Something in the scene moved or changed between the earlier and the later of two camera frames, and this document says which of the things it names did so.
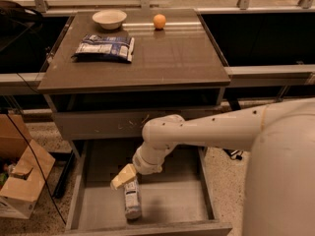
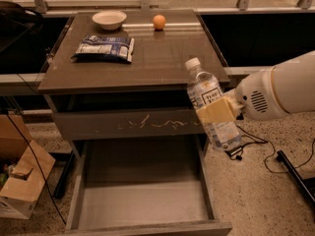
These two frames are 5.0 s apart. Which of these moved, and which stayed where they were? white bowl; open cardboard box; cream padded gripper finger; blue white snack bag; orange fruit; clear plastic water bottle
Moved: clear plastic water bottle; cream padded gripper finger
Stayed: white bowl; orange fruit; open cardboard box; blue white snack bag
